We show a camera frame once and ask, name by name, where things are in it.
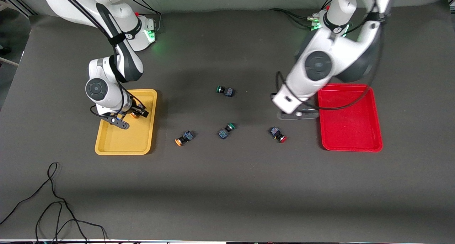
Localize black arm base cables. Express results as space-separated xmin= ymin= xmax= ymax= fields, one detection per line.
xmin=129 ymin=0 xmax=162 ymax=34
xmin=268 ymin=0 xmax=333 ymax=28

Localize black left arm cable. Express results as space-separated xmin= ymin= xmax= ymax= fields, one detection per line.
xmin=275 ymin=0 xmax=391 ymax=111

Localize red plastic tray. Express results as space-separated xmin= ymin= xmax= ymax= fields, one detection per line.
xmin=317 ymin=83 xmax=384 ymax=153

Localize red push button switch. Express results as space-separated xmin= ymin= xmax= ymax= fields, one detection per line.
xmin=269 ymin=126 xmax=287 ymax=143

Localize black right arm base cables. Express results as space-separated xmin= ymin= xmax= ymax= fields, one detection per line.
xmin=129 ymin=0 xmax=162 ymax=34

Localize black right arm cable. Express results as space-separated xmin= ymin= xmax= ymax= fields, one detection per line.
xmin=53 ymin=0 xmax=150 ymax=121

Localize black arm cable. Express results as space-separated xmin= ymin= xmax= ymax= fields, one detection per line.
xmin=275 ymin=0 xmax=391 ymax=111
xmin=53 ymin=0 xmax=150 ymax=121

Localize yellow plastic tray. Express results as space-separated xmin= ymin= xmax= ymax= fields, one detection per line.
xmin=95 ymin=89 xmax=158 ymax=155

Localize black left arm base cables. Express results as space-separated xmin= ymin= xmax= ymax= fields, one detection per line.
xmin=268 ymin=0 xmax=333 ymax=28

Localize thin black loose cable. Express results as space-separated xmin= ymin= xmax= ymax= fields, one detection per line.
xmin=0 ymin=162 xmax=107 ymax=244

